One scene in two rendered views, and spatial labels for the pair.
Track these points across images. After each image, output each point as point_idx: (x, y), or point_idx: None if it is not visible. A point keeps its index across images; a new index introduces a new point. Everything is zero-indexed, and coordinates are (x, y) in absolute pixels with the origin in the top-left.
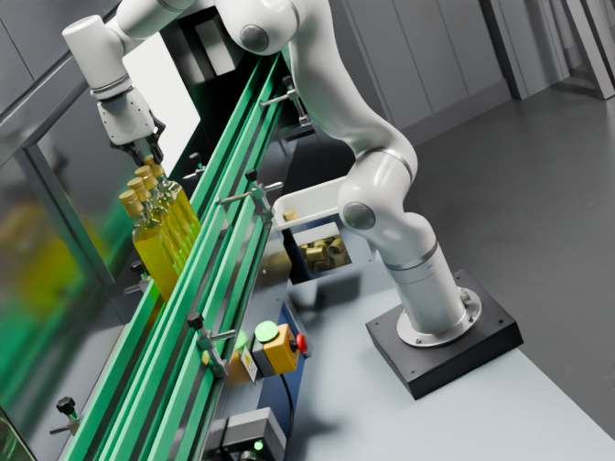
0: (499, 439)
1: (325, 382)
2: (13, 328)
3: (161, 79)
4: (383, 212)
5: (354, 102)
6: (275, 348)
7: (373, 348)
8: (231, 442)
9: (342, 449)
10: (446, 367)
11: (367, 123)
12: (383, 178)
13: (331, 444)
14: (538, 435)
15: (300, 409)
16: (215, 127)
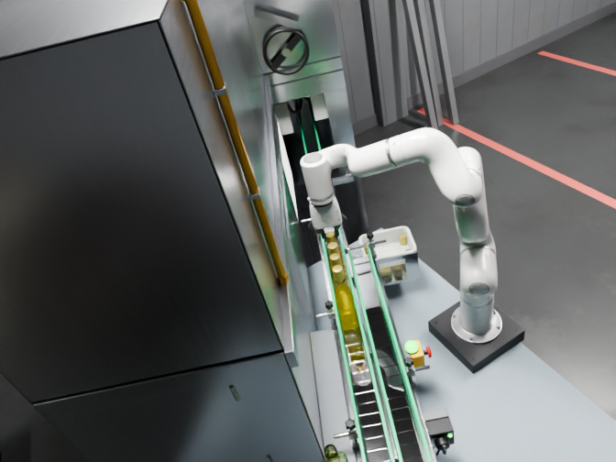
0: (536, 405)
1: None
2: (304, 373)
3: (284, 155)
4: (493, 288)
5: (488, 226)
6: (419, 357)
7: (429, 333)
8: (433, 433)
9: (441, 405)
10: (490, 356)
11: (488, 236)
12: (493, 268)
13: (432, 401)
14: (559, 404)
15: None
16: None
